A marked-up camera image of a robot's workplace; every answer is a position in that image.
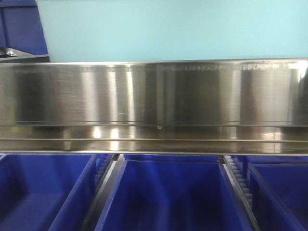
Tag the blue bin left on shelf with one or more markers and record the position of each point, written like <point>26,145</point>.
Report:
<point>21,28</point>

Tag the blue bin lower centre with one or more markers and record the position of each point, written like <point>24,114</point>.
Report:
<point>159,193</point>

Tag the teal plastic bin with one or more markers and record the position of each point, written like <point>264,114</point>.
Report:
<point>150,30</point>

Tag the blue bin lower left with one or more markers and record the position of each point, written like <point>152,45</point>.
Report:
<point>40,192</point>

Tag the blue bin lower right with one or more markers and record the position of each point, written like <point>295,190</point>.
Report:
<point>279,195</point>

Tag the steel shelf front rail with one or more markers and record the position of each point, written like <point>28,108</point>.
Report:
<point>246,106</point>

